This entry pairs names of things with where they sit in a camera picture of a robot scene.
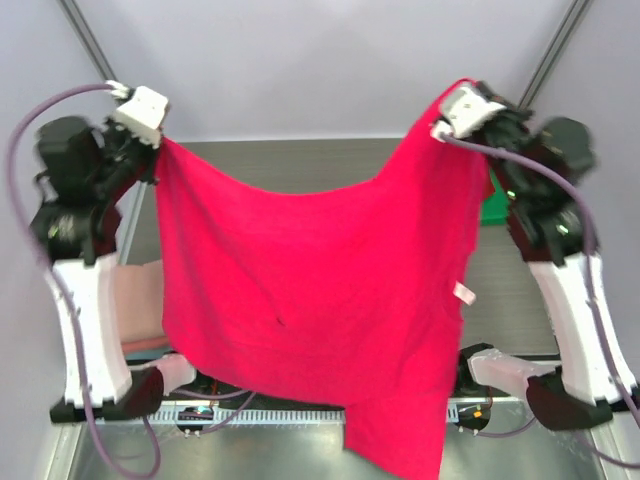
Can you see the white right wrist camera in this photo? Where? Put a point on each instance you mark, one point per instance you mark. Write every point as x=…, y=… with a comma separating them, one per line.
x=463, y=111

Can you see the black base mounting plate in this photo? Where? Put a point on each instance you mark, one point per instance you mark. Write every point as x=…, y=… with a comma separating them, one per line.
x=210, y=385

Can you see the slotted white cable duct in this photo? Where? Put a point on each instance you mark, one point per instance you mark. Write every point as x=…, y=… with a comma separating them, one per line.
x=181, y=414

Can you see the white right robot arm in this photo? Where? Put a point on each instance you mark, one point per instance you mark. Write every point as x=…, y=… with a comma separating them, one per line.
x=555, y=234

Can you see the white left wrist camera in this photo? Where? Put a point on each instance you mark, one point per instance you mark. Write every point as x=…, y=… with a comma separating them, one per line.
x=141, y=110

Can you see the left aluminium frame post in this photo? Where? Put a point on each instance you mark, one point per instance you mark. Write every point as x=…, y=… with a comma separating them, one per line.
x=87, y=38

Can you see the hot pink t shirt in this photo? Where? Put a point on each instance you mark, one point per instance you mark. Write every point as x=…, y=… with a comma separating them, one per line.
x=344, y=297

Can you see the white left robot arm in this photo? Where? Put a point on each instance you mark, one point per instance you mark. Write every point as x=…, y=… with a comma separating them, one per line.
x=90, y=169

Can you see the green plastic tray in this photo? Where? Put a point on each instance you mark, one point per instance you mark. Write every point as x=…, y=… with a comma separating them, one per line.
x=495, y=202

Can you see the folded salmon t shirt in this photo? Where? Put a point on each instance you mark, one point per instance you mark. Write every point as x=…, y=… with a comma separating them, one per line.
x=137, y=346

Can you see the aluminium frame post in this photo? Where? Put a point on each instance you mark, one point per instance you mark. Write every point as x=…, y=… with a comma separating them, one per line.
x=560, y=40
x=87, y=38

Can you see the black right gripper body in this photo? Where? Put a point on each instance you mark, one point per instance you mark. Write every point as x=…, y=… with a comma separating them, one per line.
x=498, y=132

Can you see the folded light pink t shirt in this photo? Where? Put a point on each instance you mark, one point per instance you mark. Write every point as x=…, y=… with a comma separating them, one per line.
x=139, y=296

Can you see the folded light blue t shirt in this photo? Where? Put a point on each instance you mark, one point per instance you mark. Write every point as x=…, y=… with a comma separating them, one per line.
x=147, y=355

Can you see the aluminium extrusion rail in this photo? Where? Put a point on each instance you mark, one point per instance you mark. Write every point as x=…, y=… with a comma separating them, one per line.
x=484, y=394

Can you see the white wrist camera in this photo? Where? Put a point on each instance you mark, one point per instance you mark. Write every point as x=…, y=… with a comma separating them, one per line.
x=141, y=110
x=463, y=111

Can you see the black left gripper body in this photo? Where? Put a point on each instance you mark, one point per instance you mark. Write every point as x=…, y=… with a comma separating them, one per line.
x=128, y=160

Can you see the right aluminium frame post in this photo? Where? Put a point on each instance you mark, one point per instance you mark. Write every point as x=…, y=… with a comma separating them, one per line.
x=560, y=40

